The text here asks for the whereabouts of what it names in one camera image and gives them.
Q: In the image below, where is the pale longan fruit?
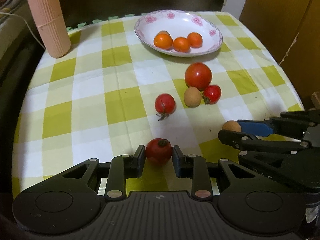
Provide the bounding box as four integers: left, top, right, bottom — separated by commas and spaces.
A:
222, 120, 242, 132

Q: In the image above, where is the small red cherry tomato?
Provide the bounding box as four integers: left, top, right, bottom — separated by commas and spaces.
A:
202, 85, 222, 105

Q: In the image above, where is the brown longan fruit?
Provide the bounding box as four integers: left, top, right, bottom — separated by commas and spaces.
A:
184, 87, 202, 108

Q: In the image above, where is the stemmed red cherry tomato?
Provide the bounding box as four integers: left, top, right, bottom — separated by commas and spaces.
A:
155, 93, 176, 121

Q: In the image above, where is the large red tomato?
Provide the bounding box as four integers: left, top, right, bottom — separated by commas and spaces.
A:
184, 62, 212, 91

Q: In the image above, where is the small orange tangerine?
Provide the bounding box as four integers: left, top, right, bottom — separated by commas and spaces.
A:
187, 32, 203, 48

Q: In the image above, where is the tan longan fruit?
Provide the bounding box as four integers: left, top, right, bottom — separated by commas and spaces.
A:
157, 30, 170, 36

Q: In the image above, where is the green white checkered tablecloth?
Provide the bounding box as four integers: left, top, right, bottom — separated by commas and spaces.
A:
12, 12, 303, 195

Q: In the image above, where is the white floral porcelain plate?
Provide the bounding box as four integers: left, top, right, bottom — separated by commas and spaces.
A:
135, 10, 223, 57

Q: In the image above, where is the green foam mat edge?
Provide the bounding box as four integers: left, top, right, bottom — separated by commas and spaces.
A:
66, 11, 151, 32

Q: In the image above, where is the grey mattress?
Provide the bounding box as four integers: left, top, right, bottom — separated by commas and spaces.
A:
1, 0, 36, 75

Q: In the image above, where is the pink ribbed cylindrical case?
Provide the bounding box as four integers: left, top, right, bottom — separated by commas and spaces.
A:
27, 0, 71, 59

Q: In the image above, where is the white thin cable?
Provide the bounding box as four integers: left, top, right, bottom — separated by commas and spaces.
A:
0, 11, 47, 51

